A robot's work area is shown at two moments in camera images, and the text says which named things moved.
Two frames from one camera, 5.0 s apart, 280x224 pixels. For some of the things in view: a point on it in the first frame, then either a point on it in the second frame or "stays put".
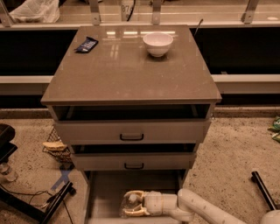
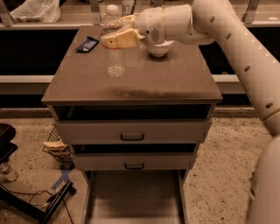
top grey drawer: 134,132 stays put
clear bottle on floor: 7,172 stays put
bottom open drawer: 103,191 stays put
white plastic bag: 44,11 stays put
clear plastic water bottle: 129,201 to 115,58
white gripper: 154,202 to 150,25
